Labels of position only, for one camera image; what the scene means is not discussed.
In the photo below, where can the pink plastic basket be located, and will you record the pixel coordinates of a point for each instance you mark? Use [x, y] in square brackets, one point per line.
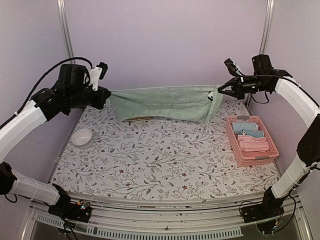
[251, 158]

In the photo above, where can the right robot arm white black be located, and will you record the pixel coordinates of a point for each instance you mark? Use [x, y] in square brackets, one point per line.
[266, 78]

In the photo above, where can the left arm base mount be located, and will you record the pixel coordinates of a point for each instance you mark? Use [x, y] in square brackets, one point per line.
[78, 211]

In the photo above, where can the blue rolled towel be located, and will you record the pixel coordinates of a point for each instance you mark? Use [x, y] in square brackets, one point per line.
[247, 129]

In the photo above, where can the aluminium front rail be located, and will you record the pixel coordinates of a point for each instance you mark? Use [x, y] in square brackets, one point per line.
[202, 219]

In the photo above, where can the left aluminium frame post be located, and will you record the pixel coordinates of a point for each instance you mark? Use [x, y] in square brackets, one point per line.
[63, 19]

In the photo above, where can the aluminium frame post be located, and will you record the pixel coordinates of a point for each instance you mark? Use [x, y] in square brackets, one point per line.
[63, 19]
[268, 17]

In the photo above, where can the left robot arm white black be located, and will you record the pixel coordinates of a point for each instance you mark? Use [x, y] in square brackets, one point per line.
[76, 87]

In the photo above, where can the light green towel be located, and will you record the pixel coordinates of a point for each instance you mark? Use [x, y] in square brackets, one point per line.
[187, 103]

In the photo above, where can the right aluminium frame post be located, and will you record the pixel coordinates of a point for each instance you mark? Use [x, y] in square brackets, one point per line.
[268, 17]

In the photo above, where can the white ceramic bowl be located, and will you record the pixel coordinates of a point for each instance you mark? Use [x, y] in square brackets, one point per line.
[82, 138]

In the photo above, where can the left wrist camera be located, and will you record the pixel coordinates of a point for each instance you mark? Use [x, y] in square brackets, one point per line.
[96, 74]

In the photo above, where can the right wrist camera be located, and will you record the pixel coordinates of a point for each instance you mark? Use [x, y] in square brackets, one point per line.
[233, 68]

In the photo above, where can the woven bamboo tray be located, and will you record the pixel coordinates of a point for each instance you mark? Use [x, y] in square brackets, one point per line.
[140, 118]

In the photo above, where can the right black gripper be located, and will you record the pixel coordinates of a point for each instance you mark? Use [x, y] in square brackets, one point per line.
[240, 92]

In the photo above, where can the pink towel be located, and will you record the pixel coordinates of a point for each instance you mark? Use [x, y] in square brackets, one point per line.
[252, 144]

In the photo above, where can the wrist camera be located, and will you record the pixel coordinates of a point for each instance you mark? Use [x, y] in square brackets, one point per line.
[96, 74]
[233, 68]

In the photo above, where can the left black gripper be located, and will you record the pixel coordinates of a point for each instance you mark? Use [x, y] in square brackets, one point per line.
[103, 93]

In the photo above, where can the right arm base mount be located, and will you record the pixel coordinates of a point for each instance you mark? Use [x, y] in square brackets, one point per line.
[256, 212]

